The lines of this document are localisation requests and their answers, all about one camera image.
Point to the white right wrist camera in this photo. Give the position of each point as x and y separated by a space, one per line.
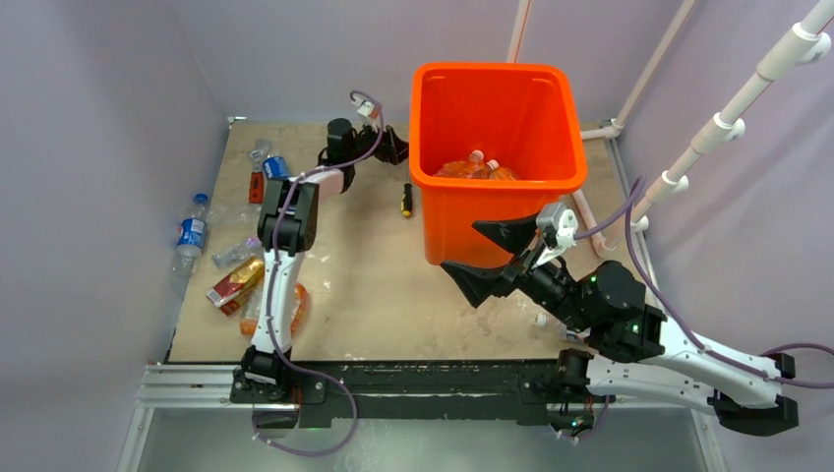
557 226

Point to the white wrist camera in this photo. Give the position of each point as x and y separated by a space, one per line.
557 226
367 109

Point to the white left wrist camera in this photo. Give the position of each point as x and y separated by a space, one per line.
367 109

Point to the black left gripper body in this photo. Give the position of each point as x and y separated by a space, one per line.
385 152

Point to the yellow black screwdriver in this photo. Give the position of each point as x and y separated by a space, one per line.
406 203

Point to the white pvc pipe frame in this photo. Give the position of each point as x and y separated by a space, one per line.
768 194

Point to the orange plastic bin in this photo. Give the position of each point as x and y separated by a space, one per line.
522 116

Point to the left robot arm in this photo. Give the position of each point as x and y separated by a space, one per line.
287 229

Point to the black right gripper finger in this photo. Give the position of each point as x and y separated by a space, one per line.
515 237
478 284

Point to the red adjustable wrench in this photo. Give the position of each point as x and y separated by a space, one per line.
257 183

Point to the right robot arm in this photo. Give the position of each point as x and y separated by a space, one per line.
630 347

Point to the pepsi label bottle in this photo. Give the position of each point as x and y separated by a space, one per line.
191 239

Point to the small label clear bottle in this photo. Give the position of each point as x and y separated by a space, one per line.
549 322

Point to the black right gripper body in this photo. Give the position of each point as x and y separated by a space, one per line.
546 285

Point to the small clear white-cap bottle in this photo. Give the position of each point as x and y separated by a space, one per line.
237 252

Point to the crushed orange label bottle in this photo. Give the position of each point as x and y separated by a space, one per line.
252 310

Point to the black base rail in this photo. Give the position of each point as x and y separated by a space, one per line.
529 392

